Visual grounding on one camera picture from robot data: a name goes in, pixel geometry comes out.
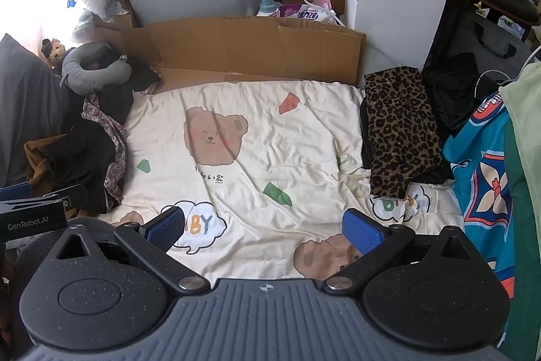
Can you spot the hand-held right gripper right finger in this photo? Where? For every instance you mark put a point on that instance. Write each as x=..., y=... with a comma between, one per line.
x=363, y=232

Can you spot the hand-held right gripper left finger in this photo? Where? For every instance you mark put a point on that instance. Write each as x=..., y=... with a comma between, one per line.
x=162, y=225

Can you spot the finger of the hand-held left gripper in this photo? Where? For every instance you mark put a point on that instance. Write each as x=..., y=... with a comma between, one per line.
x=17, y=192
x=72, y=196

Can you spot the leopard print pants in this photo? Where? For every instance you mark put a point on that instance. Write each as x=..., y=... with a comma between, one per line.
x=397, y=124

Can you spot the folded black clothes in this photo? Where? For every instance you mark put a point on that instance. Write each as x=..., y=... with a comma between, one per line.
x=367, y=149

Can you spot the black garment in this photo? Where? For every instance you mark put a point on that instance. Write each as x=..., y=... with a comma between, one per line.
x=84, y=149

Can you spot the floral patterned garment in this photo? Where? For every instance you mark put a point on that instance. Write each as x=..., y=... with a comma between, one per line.
x=116, y=170

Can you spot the dark grey pillow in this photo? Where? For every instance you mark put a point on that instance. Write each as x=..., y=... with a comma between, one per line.
x=25, y=111

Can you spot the cream bear print blanket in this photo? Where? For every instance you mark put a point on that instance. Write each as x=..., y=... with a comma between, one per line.
x=274, y=158

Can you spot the grey neck pillow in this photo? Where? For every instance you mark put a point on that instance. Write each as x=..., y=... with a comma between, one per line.
x=74, y=69

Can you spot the teal printed garment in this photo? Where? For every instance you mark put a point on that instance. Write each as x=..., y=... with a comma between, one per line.
x=473, y=158

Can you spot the small black cloth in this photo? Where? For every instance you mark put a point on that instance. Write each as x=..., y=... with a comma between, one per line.
x=143, y=75

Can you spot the small brown plush toy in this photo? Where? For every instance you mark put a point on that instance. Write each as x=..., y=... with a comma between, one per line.
x=55, y=50

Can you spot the black cloth heap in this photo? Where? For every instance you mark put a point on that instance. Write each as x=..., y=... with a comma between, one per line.
x=456, y=98

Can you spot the dark green garment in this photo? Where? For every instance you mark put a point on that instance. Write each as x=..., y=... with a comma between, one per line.
x=524, y=259

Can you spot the pale fluffy cloth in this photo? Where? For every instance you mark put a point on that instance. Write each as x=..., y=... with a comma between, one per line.
x=84, y=27

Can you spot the flattened brown cardboard sheet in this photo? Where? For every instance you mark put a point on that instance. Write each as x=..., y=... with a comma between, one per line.
x=253, y=48

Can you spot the light green garment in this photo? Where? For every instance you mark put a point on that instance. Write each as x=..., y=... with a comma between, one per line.
x=524, y=103

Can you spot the grey storage bag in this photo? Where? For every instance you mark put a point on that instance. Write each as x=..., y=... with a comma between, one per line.
x=477, y=48

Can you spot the white bottle with blue cap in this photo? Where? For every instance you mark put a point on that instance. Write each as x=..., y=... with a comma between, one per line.
x=267, y=5

